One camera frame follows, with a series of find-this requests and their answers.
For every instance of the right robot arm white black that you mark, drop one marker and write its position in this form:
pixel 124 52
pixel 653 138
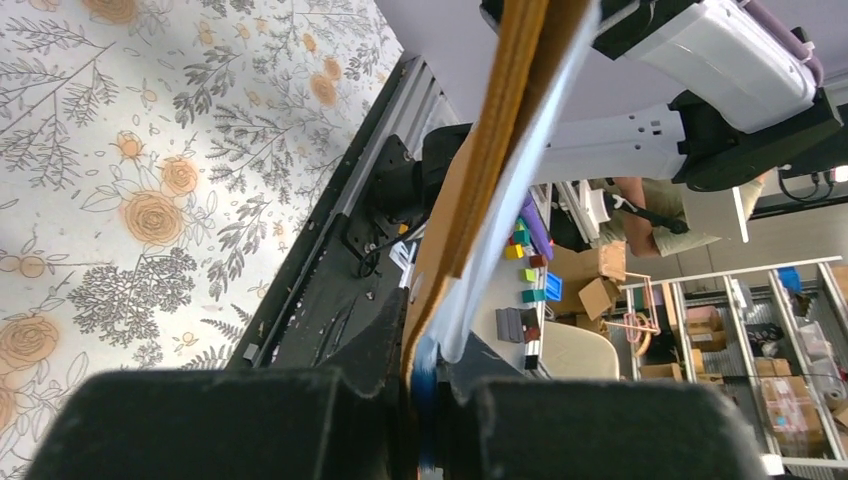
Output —
pixel 751 99

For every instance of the floral tablecloth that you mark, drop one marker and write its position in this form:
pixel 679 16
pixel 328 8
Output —
pixel 158 160

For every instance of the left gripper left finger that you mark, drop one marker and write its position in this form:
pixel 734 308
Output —
pixel 336 420

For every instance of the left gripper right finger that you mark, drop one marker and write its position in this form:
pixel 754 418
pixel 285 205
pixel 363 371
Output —
pixel 496 423

